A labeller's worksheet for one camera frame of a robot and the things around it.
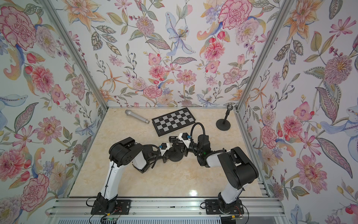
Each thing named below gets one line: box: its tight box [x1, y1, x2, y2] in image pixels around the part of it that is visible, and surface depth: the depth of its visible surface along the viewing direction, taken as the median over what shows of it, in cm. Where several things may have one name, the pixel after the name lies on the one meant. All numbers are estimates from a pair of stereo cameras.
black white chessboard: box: [151, 107, 197, 137], surface depth 109 cm
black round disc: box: [168, 146, 184, 162], surface depth 92 cm
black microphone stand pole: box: [222, 109, 231, 125], surface depth 103 cm
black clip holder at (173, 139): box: [168, 135, 179, 144], surface depth 80 cm
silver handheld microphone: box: [124, 109, 151, 125], surface depth 116 cm
